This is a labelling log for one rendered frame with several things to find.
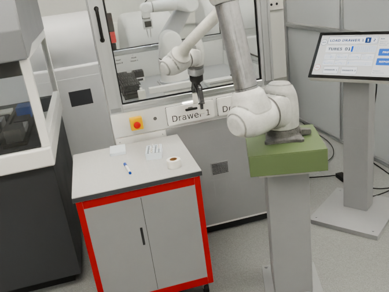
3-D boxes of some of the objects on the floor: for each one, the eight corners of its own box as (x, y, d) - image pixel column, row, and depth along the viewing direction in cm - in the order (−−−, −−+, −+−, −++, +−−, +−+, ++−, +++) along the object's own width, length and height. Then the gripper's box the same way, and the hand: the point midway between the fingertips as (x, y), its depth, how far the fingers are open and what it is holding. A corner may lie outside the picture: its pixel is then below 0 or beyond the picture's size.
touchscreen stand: (377, 240, 270) (382, 76, 234) (308, 222, 298) (303, 73, 261) (400, 203, 306) (408, 55, 269) (337, 190, 333) (336, 55, 296)
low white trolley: (217, 296, 242) (201, 170, 214) (103, 327, 231) (71, 198, 203) (193, 240, 295) (177, 134, 268) (99, 263, 284) (73, 154, 257)
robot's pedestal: (325, 299, 230) (322, 165, 202) (266, 303, 233) (256, 171, 205) (313, 263, 258) (309, 142, 230) (261, 267, 260) (251, 147, 233)
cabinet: (284, 216, 308) (278, 106, 280) (138, 252, 290) (114, 138, 261) (239, 166, 396) (230, 78, 367) (124, 191, 377) (106, 101, 348)
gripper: (209, 81, 234) (210, 117, 246) (196, 64, 255) (198, 98, 266) (195, 84, 233) (198, 119, 245) (183, 66, 253) (187, 100, 265)
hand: (198, 106), depth 255 cm, fingers open, 13 cm apart
